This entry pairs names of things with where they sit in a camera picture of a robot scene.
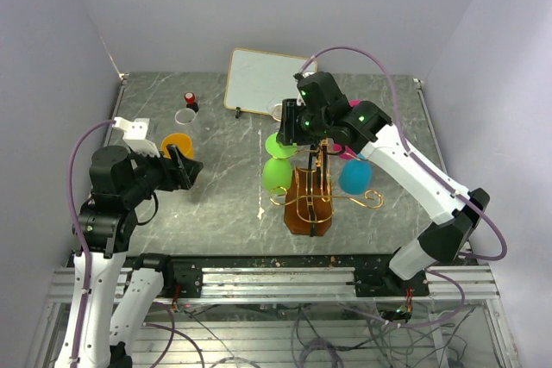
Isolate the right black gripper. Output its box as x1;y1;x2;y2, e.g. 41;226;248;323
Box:
277;99;330;146

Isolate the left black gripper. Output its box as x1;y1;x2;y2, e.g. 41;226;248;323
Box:
122;142;203;205

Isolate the orange wine glass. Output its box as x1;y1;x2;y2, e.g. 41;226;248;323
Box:
161;133;195;159

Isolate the clear wine glass back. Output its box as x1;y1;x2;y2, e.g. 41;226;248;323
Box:
267;98;282;122

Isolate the clear wine glass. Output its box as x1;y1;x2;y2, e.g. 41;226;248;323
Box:
267;98;282;122
174;108;198;134

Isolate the clear wine glass front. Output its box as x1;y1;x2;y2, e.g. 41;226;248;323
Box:
174;108;198;134

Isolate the green wine glass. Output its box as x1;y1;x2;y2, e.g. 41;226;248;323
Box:
261;133;298;195

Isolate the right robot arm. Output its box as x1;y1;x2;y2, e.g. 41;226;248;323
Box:
277;72;490;296

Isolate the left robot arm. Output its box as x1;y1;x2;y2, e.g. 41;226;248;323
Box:
55;144;204;367

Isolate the pink wine glass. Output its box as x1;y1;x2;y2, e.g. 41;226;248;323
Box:
333;99;361;160

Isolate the blue wine glass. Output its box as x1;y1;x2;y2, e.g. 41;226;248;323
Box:
338;159;373;195

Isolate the gold framed whiteboard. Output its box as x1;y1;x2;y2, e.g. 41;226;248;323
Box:
224;48;308;115

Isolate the red black stamp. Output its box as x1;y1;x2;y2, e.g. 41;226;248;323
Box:
184;91;199;113

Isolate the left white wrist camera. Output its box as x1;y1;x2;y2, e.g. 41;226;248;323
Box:
113;116;161;158

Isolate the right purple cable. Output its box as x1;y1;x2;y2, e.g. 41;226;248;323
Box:
299;45;509;262

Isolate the purple cable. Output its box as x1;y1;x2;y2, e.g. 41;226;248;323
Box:
66;120;117;365
299;45;509;262

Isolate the gold wire glass rack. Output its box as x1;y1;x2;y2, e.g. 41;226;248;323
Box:
267;139;385;239

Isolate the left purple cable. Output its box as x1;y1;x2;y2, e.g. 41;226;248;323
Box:
66;120;117;365

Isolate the aluminium frame rail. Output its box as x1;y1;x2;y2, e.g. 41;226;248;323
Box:
47;265;499;305

